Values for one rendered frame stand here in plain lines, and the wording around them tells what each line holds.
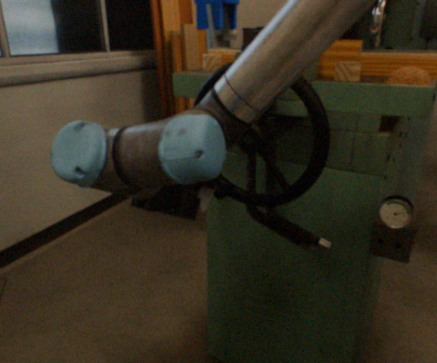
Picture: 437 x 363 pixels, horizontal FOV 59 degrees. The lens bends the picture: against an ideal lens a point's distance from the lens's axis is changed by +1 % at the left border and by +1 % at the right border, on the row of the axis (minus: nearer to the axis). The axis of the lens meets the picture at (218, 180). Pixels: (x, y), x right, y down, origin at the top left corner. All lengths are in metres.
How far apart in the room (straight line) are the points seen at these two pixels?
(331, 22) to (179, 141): 0.21
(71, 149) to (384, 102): 0.61
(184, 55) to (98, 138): 1.92
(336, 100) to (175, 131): 0.52
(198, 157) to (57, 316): 1.31
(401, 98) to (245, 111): 0.42
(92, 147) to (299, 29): 0.27
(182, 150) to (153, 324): 1.17
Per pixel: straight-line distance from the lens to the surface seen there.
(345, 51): 0.94
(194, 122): 0.41
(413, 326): 1.65
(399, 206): 0.84
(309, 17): 0.47
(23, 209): 1.98
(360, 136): 0.87
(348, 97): 0.86
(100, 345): 1.48
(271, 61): 0.48
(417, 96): 0.84
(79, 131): 0.46
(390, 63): 1.00
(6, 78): 1.85
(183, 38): 2.35
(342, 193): 0.91
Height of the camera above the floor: 1.00
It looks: 21 degrees down
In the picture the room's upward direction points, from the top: straight up
